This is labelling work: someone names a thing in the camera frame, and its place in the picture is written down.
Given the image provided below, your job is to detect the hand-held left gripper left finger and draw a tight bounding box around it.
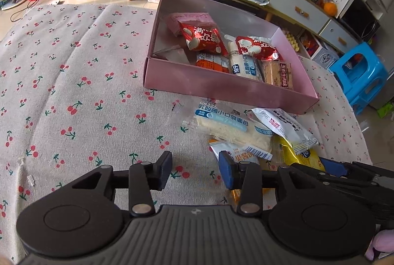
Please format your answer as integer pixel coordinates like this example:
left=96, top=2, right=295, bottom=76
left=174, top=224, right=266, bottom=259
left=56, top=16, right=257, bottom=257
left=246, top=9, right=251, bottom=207
left=72, top=151, right=173, bottom=218

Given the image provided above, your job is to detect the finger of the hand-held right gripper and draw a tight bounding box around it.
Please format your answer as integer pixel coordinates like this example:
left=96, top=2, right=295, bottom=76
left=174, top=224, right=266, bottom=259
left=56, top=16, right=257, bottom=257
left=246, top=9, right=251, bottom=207
left=291, top=162, right=394, bottom=204
left=318, top=159, right=394, bottom=182

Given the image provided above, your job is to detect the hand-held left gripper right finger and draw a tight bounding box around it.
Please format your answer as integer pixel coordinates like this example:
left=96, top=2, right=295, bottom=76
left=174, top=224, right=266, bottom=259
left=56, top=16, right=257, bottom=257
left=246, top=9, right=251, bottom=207
left=219, top=150, right=324, bottom=218

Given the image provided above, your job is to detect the orange white barcode packet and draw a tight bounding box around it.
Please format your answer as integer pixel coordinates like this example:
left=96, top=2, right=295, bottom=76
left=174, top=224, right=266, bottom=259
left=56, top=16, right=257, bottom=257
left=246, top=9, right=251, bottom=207
left=209, top=140, right=274, bottom=168

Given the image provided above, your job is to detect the yellow snack packet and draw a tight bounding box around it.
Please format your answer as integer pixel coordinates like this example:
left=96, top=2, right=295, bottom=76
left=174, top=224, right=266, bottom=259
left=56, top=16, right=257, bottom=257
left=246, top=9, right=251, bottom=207
left=278, top=136, right=326, bottom=171

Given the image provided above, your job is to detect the large bread packet blue label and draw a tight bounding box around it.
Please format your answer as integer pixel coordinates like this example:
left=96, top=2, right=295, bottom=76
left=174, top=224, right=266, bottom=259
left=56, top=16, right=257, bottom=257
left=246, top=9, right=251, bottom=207
left=181, top=100, right=274, bottom=158

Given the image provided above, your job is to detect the white packet red logo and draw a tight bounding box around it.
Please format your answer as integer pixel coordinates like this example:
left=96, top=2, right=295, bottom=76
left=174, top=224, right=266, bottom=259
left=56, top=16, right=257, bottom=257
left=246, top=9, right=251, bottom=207
left=251, top=108, right=318, bottom=155

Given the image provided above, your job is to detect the pink cardboard box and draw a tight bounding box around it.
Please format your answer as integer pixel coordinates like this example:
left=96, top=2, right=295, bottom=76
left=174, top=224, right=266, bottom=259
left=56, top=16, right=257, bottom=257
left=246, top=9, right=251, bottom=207
left=144, top=0, right=320, bottom=115

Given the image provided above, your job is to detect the long bread packet blue label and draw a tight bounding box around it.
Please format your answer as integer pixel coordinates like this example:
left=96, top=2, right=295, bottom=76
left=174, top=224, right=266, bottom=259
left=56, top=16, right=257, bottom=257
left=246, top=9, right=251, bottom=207
left=224, top=34, right=263, bottom=83

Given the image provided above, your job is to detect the brown cracker packet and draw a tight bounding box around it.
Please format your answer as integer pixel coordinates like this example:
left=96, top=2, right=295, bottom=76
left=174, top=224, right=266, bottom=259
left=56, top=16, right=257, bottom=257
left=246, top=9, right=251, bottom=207
left=261, top=60, right=294, bottom=90

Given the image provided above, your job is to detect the orange blue snack packet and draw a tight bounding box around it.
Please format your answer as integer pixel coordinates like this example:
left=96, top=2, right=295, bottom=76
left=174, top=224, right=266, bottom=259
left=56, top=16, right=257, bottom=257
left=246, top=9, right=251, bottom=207
left=195, top=50, right=231, bottom=74

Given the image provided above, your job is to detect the red snack packet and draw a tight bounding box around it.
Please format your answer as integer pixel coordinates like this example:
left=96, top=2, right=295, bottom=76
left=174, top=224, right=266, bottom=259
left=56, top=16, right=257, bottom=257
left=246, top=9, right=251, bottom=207
left=179, top=21, right=228, bottom=54
left=235, top=35, right=285, bottom=62

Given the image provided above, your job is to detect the pink snack packet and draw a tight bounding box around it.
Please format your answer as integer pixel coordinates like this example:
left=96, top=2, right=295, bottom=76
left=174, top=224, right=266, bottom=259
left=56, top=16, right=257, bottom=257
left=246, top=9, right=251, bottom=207
left=166, top=12, right=213, bottom=37

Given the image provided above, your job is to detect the person's right forearm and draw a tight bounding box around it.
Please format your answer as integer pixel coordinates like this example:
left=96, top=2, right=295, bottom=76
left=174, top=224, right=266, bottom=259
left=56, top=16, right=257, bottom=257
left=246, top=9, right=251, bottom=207
left=366, top=230, right=394, bottom=262

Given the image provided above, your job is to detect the green toy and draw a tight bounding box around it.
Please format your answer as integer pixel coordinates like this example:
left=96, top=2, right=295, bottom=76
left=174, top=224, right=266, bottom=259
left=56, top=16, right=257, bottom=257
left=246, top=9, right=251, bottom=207
left=377, top=103, right=394, bottom=118

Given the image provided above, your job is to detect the blue plastic stool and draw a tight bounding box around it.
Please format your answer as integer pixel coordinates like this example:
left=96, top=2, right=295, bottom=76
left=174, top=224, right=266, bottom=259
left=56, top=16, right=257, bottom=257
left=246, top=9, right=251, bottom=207
left=327, top=42, right=390, bottom=116

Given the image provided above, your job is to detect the white printed crate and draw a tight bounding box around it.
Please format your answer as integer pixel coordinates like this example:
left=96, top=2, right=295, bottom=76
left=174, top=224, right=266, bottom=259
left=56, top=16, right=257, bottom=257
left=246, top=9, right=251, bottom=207
left=312, top=46, right=340, bottom=68

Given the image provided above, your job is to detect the cherry print cloth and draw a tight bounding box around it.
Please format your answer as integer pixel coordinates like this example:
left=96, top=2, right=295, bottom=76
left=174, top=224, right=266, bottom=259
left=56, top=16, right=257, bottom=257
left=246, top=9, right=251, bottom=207
left=0, top=3, right=374, bottom=265

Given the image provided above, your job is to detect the red toy box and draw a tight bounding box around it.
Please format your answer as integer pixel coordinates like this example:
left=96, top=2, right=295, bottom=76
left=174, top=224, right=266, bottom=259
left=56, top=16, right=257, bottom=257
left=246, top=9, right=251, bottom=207
left=298, top=31, right=321, bottom=57

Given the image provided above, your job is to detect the yellow egg carton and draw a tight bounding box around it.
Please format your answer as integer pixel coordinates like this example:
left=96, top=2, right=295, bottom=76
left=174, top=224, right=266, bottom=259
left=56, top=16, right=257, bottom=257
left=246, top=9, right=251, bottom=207
left=285, top=31, right=300, bottom=52

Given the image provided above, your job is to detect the black microwave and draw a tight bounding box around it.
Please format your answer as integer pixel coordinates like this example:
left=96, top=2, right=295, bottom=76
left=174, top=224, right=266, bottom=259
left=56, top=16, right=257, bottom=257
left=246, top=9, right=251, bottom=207
left=337, top=0, right=381, bottom=38

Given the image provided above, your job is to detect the cabinet drawer wooden handle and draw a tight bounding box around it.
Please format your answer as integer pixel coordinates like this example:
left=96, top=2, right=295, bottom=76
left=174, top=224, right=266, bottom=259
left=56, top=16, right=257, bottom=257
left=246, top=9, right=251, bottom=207
left=268, top=0, right=331, bottom=29
left=318, top=19, right=361, bottom=52

